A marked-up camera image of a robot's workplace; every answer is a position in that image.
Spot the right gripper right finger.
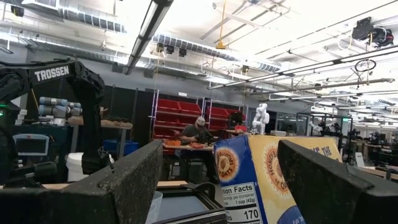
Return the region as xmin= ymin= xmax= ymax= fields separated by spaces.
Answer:
xmin=277 ymin=139 xmax=398 ymax=224

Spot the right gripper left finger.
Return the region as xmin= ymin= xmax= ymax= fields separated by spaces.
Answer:
xmin=0 ymin=139 xmax=164 ymax=224

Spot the Honey Bunches cereal box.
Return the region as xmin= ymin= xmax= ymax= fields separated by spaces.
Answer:
xmin=213 ymin=134 xmax=343 ymax=224

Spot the clear plastic container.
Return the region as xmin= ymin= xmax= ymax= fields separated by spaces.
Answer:
xmin=146 ymin=190 xmax=164 ymax=224

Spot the blue storage bin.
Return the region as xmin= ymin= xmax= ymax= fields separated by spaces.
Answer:
xmin=102 ymin=139 xmax=140 ymax=156

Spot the white bucket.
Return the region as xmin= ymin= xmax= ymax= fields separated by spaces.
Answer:
xmin=65 ymin=152 xmax=94 ymax=183

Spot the wooden workbench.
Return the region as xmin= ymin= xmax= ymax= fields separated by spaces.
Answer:
xmin=162 ymin=142 xmax=215 ymax=152

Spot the person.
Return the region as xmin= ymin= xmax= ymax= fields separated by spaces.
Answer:
xmin=180 ymin=116 xmax=220 ymax=184

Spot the blue teach pendant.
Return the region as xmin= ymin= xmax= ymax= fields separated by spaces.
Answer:
xmin=12 ymin=133 xmax=50 ymax=157

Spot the metal rack with red bins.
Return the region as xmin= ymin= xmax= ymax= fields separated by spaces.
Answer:
xmin=151 ymin=90 xmax=205 ymax=150
xmin=206 ymin=98 xmax=249 ymax=138

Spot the black ceiling device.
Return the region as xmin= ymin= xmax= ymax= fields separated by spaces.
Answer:
xmin=352 ymin=17 xmax=394 ymax=48

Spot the long ceiling light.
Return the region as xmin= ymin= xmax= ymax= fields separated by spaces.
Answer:
xmin=123 ymin=0 xmax=174 ymax=75

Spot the yellow ceiling pendant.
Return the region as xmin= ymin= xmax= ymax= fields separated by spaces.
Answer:
xmin=216 ymin=0 xmax=228 ymax=50

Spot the silver ventilation duct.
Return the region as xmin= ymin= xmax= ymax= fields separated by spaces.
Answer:
xmin=21 ymin=0 xmax=282 ymax=73

